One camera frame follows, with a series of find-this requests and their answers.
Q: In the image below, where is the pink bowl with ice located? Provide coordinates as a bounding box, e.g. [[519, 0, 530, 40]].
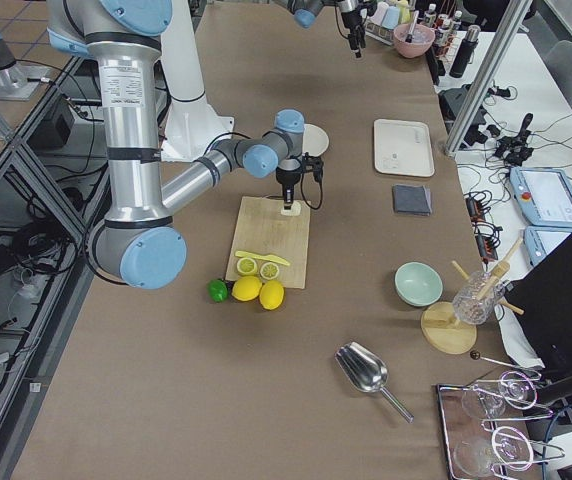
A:
[[393, 24, 435, 58]]

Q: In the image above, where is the black computer monitor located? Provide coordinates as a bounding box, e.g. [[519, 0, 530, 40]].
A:
[[506, 234, 572, 371]]

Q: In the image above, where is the green lime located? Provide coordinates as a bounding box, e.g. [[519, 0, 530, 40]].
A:
[[207, 279, 229, 303]]

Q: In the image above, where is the whole yellow lemon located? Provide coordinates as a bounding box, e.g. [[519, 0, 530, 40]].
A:
[[259, 280, 285, 310], [231, 276, 263, 302]]

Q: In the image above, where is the steel muddler with black tip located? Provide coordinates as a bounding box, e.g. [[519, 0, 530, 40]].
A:
[[405, 10, 420, 43]]

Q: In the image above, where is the aluminium frame post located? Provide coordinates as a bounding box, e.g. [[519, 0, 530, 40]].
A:
[[444, 0, 531, 158]]

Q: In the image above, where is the mirrored tray with glasses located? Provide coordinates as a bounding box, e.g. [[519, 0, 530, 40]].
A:
[[436, 370, 565, 479]]

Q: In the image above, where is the lemon half near board edge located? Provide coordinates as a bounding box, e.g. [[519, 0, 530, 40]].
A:
[[236, 257, 259, 276]]

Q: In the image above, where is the bamboo cutting board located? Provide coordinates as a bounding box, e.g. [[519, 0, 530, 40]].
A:
[[225, 196, 311, 289]]

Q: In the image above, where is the white steamed bun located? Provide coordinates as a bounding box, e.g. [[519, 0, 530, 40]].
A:
[[280, 201, 301, 217]]

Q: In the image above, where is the mint green bowl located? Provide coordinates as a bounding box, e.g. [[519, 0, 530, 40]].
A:
[[394, 262, 443, 307]]

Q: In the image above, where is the black thermos bottle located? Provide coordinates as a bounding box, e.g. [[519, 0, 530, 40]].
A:
[[449, 25, 481, 78]]

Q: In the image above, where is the white cup rack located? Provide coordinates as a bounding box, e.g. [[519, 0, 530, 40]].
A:
[[365, 1, 412, 45]]

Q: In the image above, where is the clear textured glass cup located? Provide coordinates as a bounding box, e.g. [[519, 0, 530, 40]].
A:
[[452, 271, 505, 325]]

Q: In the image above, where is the lemon half beside knife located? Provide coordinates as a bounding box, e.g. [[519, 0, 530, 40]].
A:
[[259, 262, 281, 281]]

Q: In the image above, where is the cream rabbit tray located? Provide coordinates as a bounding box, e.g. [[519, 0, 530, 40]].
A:
[[374, 119, 435, 178]]

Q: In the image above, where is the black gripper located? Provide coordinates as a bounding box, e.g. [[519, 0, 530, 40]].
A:
[[338, 0, 374, 59], [276, 153, 324, 207]]

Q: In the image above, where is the steel scoop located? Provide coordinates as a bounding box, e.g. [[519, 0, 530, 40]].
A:
[[335, 341, 414, 423]]

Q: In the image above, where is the blue plastic cup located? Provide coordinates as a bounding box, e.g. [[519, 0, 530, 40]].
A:
[[381, 5, 400, 30]]

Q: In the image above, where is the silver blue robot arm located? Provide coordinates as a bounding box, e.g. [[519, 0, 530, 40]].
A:
[[275, 0, 377, 58], [47, 1, 305, 289]]

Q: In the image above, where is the blue teach pendant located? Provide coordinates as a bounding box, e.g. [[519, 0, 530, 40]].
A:
[[523, 226, 572, 267], [509, 167, 572, 229]]

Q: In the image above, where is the grey folded cloth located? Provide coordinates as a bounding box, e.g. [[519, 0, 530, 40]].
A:
[[392, 184, 432, 216]]

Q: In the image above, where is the beige round plate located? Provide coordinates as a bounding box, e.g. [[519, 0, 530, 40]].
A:
[[302, 123, 329, 157]]

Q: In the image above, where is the yellow plastic knife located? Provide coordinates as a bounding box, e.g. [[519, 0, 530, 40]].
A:
[[234, 250, 291, 266]]

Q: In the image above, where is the wooden cup tree stand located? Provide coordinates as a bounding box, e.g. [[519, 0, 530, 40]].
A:
[[421, 237, 524, 354]]

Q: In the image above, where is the pink plastic cup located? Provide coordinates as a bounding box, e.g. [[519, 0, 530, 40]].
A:
[[370, 1, 389, 26]]

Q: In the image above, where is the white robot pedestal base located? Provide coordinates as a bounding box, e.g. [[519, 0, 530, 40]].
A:
[[161, 1, 234, 162]]

